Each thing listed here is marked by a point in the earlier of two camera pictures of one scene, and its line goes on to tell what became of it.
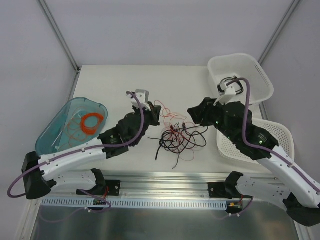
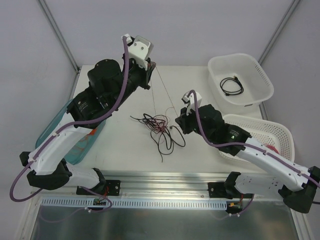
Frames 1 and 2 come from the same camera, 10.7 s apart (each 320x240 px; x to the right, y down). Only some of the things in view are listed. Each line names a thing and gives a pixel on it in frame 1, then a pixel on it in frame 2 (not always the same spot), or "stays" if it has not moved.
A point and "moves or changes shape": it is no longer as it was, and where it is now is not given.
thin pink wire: [179, 138] to [159, 123]
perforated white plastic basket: [283, 136] stays
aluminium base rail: [173, 185] stays
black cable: [179, 138] moves or changes shape
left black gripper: [148, 114] to [149, 74]
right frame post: [293, 5] stays
